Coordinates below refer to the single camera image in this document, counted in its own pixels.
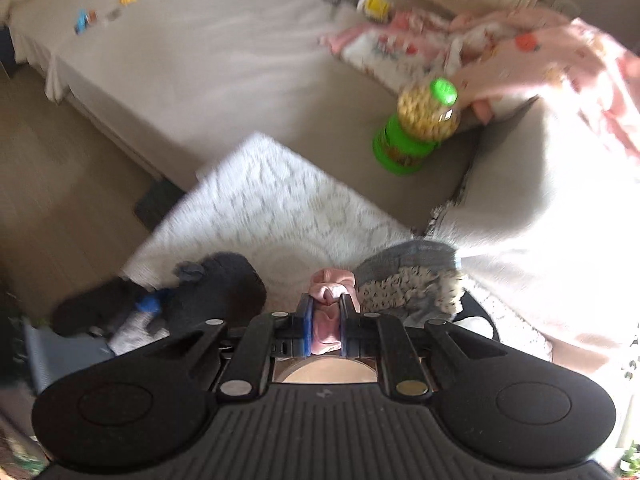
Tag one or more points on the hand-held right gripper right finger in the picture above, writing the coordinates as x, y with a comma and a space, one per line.
348, 330

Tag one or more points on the pink sock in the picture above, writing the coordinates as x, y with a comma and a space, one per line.
327, 332

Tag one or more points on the black plush sock with ears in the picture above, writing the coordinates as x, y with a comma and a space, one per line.
215, 285

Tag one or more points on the grey leopard print cloth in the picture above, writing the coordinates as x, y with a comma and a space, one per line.
407, 280

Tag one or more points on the green bottle with yellow contents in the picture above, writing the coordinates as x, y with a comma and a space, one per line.
417, 125

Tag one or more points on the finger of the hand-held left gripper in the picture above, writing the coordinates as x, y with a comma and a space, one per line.
148, 305

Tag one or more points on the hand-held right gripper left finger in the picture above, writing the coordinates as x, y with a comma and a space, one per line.
306, 327

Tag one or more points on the small grey toy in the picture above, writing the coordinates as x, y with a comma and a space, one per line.
114, 14

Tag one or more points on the white grey sock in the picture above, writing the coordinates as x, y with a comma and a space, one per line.
131, 335

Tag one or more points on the white lace tablecloth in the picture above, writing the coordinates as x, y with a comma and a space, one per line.
280, 210

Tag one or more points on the yellow toy car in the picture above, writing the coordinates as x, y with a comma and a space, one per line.
375, 6

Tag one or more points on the pink printed blanket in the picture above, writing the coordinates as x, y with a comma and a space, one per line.
525, 55

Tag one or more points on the small blue toy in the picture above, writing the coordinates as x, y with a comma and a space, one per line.
82, 21

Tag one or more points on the grey blue cloth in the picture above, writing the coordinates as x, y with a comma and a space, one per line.
50, 355

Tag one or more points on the sofa with beige cover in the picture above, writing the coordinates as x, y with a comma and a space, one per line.
200, 60

